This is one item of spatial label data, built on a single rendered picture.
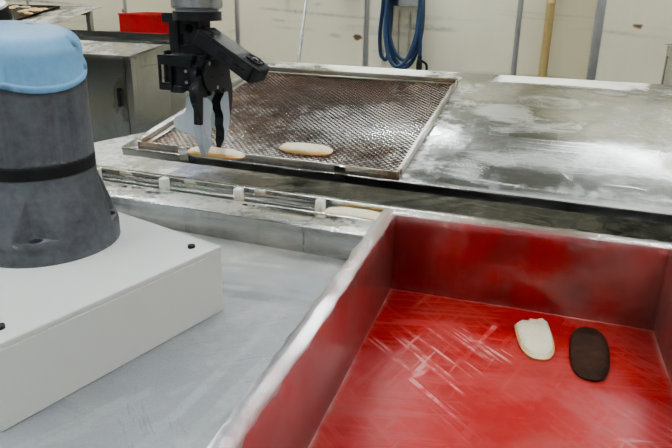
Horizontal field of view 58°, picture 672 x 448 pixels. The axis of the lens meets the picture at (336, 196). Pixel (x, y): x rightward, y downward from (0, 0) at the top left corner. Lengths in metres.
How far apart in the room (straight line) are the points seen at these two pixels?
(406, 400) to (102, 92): 3.41
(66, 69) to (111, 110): 3.16
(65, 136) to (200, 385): 0.28
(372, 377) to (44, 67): 0.43
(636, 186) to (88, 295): 0.77
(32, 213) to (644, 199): 0.79
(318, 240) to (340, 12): 4.03
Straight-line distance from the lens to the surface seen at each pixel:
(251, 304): 0.72
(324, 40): 4.86
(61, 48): 0.66
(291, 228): 0.84
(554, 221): 1.04
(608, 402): 0.62
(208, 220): 0.91
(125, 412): 0.58
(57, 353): 0.59
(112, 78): 3.77
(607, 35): 4.21
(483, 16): 4.54
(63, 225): 0.68
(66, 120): 0.67
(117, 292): 0.61
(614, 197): 0.97
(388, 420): 0.55
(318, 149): 1.06
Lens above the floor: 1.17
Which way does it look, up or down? 19 degrees down
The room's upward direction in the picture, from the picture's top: 1 degrees clockwise
